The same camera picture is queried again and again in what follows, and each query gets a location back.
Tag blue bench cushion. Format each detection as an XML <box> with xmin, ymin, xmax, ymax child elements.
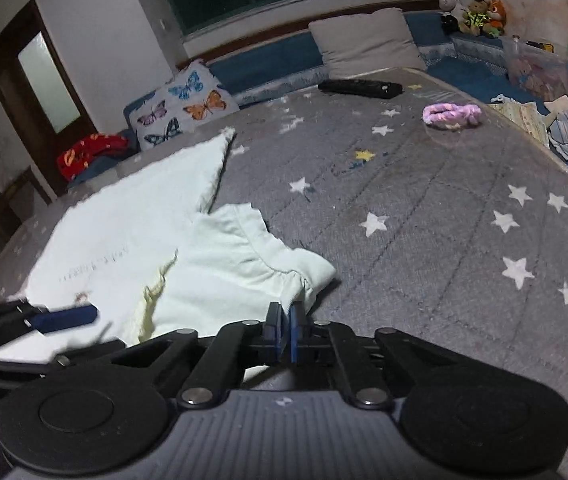
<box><xmin>66</xmin><ymin>10</ymin><xmax>568</xmax><ymax>191</ymax></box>

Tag long black remote control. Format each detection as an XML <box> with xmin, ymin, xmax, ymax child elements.
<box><xmin>318</xmin><ymin>79</ymin><xmax>404</xmax><ymax>100</ymax></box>

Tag brown bear plush toy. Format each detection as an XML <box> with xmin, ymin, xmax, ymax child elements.
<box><xmin>459</xmin><ymin>0</ymin><xmax>492</xmax><ymax>37</ymax></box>

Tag pale green garment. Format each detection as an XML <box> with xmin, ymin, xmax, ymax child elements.
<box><xmin>139</xmin><ymin>203</ymin><xmax>337</xmax><ymax>346</ymax></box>

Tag dark wooden door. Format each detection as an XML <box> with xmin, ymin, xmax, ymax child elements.
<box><xmin>0</xmin><ymin>0</ymin><xmax>99</xmax><ymax>198</ymax></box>

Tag clear plastic storage box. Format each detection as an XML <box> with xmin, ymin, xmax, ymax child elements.
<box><xmin>504</xmin><ymin>35</ymin><xmax>568</xmax><ymax>106</ymax></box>

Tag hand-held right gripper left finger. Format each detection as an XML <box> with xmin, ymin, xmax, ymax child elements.
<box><xmin>109</xmin><ymin>301</ymin><xmax>285</xmax><ymax>409</ymax></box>

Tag plain grey pillow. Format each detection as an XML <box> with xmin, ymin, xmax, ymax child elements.
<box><xmin>309</xmin><ymin>7</ymin><xmax>427</xmax><ymax>79</ymax></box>

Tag white cloth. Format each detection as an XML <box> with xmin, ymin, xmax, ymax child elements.
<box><xmin>24</xmin><ymin>127</ymin><xmax>237</xmax><ymax>366</ymax></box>

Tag panda plush toy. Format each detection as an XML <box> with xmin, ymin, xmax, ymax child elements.
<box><xmin>438</xmin><ymin>0</ymin><xmax>470</xmax><ymax>36</ymax></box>

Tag beige patterned cloth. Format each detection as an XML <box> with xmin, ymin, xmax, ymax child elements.
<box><xmin>489</xmin><ymin>95</ymin><xmax>552</xmax><ymax>148</ymax></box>

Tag pink knitted headband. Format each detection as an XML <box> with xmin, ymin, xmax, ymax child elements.
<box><xmin>422</xmin><ymin>101</ymin><xmax>485</xmax><ymax>132</ymax></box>

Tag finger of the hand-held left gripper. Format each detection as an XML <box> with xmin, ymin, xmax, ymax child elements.
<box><xmin>0</xmin><ymin>300</ymin><xmax>100</xmax><ymax>349</ymax></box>
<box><xmin>0</xmin><ymin>340</ymin><xmax>128</xmax><ymax>376</ymax></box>

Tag butterfly print pillow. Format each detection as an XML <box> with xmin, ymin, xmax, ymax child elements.
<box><xmin>124</xmin><ymin>59</ymin><xmax>241</xmax><ymax>151</ymax></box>

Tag orange fox plush toy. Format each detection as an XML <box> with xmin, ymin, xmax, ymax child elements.
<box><xmin>484</xmin><ymin>0</ymin><xmax>509</xmax><ymax>38</ymax></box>

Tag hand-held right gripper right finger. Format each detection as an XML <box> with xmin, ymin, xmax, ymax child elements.
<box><xmin>289</xmin><ymin>300</ymin><xmax>465</xmax><ymax>409</ymax></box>

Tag red patterned cloth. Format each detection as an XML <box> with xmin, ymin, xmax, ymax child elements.
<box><xmin>56</xmin><ymin>132</ymin><xmax>130</xmax><ymax>181</ymax></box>

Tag grey star-print blanket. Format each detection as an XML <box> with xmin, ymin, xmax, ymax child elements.
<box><xmin>0</xmin><ymin>67</ymin><xmax>568</xmax><ymax>411</ymax></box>

